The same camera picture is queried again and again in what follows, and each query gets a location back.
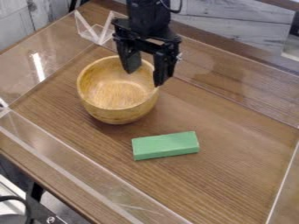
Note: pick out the brown wooden bowl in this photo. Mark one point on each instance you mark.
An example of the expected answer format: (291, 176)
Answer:
(116, 97)

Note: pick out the clear acrylic tray wall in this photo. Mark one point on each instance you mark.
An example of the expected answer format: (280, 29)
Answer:
(238, 103)

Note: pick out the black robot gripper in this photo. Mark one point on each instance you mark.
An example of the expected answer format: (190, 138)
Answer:
(144, 32)

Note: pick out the black table leg frame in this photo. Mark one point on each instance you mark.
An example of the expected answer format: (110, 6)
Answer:
(41, 214)

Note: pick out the green rectangular block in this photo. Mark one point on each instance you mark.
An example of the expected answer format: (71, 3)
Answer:
(164, 145)

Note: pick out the clear acrylic corner bracket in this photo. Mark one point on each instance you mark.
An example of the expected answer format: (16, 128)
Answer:
(99, 34)

